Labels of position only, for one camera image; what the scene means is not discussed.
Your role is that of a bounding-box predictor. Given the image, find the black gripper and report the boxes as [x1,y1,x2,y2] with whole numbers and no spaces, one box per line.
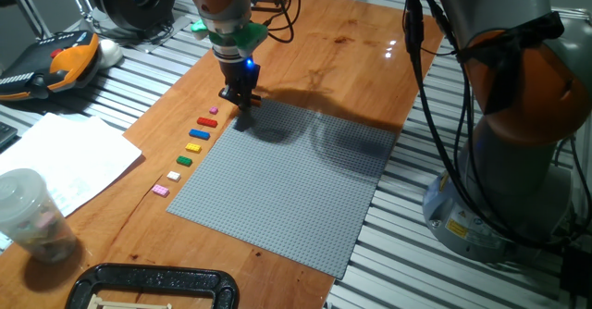
[216,55,260,111]

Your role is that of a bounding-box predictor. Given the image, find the gray Lego baseplate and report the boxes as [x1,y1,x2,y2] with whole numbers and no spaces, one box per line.
[166,98,398,280]

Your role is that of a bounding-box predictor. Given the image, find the glossy wooden board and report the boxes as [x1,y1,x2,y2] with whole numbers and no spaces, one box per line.
[0,0,444,309]

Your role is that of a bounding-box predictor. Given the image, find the white paper sheets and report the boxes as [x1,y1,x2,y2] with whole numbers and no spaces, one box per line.
[0,112,143,218]

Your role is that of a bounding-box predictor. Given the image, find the orange black teach pendant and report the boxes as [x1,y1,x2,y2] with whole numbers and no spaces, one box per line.
[0,30,102,103]

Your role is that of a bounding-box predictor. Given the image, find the black metal C-clamp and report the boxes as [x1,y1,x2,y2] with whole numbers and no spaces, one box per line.
[64,262,241,309]

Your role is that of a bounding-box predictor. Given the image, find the black keyboard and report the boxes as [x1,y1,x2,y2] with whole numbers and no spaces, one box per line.
[0,121,19,154]

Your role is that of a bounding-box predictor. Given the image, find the clear plastic cup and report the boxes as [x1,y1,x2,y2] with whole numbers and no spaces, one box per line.
[0,167,79,264]

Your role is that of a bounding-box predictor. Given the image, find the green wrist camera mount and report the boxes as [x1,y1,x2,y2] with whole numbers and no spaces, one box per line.
[190,18,270,59]

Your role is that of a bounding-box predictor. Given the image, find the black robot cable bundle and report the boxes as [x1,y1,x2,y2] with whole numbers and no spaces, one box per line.
[249,0,592,254]

